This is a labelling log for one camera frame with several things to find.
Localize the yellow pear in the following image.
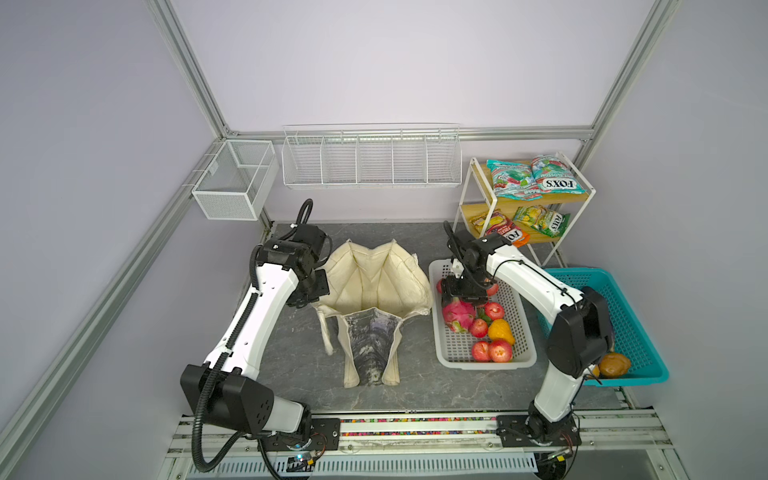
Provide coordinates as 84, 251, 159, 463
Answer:
487, 319, 516, 346

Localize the cream canvas grocery bag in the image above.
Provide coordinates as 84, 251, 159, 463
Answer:
312, 240, 433, 388

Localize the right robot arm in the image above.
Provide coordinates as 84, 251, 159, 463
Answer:
440, 221, 615, 446

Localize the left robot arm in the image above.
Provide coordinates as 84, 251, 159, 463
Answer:
180, 199, 332, 473

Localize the orange Fox's candy bag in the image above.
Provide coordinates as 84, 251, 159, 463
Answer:
468, 210, 530, 247

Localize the green Fox's candy bag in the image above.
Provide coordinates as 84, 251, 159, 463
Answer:
512, 205, 571, 238

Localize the pink green candy bag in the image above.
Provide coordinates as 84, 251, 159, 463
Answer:
486, 160, 542, 201

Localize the teal Fox's candy bag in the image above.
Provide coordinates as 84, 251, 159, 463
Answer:
531, 155, 586, 195

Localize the red apple small middle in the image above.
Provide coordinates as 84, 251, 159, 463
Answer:
469, 319, 489, 339

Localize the white plastic fruit basket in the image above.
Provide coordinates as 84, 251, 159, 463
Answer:
428, 258, 538, 371

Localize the brown potato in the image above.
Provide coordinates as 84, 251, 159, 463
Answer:
598, 352, 632, 379

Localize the teal plastic vegetable basket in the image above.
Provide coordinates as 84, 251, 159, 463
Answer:
547, 267, 669, 387

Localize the white wire two-tier shelf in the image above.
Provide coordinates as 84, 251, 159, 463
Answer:
452, 152, 596, 268

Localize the small white mesh wall basket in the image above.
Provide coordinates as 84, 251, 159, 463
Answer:
192, 140, 279, 221

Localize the long white wire wall basket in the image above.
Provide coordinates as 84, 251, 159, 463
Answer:
281, 123, 463, 189

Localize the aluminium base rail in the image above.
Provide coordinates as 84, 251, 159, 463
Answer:
160, 409, 688, 479

